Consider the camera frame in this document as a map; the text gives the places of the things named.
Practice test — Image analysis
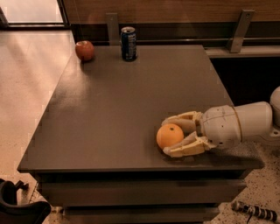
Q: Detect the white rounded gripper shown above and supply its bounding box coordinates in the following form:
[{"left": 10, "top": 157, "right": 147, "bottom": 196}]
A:
[{"left": 162, "top": 105, "right": 242, "bottom": 158}]

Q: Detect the orange fruit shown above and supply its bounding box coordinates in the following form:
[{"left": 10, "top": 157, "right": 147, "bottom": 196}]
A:
[{"left": 157, "top": 123, "right": 184, "bottom": 150}]

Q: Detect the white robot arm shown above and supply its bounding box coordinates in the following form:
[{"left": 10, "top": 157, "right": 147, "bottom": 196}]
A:
[{"left": 161, "top": 87, "right": 280, "bottom": 158}]

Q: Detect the red apple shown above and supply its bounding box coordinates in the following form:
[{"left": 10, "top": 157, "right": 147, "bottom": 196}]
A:
[{"left": 75, "top": 40, "right": 95, "bottom": 62}]

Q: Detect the grey drawer cabinet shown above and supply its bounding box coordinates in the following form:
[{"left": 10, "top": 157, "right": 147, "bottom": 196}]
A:
[{"left": 18, "top": 45, "right": 263, "bottom": 224}]

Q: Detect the blue soda can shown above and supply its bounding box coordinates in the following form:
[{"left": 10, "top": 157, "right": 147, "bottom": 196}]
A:
[{"left": 121, "top": 26, "right": 137, "bottom": 61}]

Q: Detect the black chair base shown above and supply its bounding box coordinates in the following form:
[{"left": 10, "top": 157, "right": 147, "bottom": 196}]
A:
[{"left": 0, "top": 179, "right": 51, "bottom": 224}]

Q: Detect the right metal wall bracket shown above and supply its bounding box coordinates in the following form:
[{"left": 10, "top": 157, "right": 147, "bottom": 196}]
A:
[{"left": 227, "top": 10, "right": 255, "bottom": 53}]

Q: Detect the metal wall bracket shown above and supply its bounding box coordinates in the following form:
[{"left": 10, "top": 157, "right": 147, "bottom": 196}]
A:
[
  {"left": 227, "top": 10, "right": 255, "bottom": 53},
  {"left": 106, "top": 13, "right": 120, "bottom": 46}
]

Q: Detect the black white striped handle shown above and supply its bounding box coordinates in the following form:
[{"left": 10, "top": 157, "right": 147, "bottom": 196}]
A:
[{"left": 231, "top": 200, "right": 280, "bottom": 223}]

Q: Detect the left metal wall bracket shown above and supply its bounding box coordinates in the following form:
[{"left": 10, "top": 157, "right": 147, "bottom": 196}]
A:
[{"left": 106, "top": 13, "right": 120, "bottom": 46}]

